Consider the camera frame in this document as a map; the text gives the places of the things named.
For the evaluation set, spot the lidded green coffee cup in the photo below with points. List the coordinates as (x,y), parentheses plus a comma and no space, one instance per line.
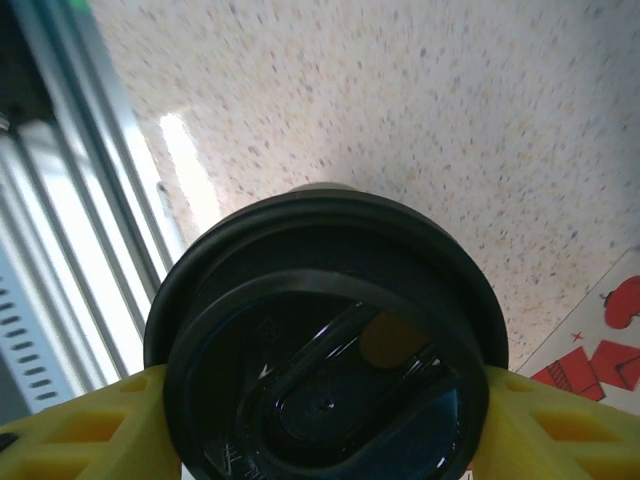
(325,280)

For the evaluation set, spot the white red-printed paper bag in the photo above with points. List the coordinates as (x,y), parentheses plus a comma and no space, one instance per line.
(590,330)

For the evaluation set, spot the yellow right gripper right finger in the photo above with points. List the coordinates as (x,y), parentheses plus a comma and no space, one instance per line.
(565,440)

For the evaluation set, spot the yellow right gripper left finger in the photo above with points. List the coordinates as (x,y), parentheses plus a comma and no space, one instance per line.
(75,440)

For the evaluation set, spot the aluminium table rail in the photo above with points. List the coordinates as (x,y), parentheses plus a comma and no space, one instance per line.
(100,200)

